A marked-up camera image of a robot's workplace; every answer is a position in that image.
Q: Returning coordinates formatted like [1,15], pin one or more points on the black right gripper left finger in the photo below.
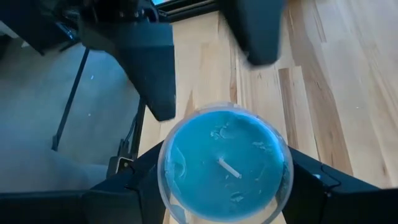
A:
[77,208]

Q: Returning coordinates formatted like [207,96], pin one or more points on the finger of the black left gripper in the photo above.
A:
[255,31]
[149,68]

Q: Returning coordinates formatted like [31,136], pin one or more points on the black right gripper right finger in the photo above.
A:
[342,202]

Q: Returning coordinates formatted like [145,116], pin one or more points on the thin black floor strut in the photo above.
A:
[70,99]

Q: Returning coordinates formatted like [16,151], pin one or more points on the black frame bracket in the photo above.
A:
[136,130]

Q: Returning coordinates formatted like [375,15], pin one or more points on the black table frame rail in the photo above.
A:
[186,11]

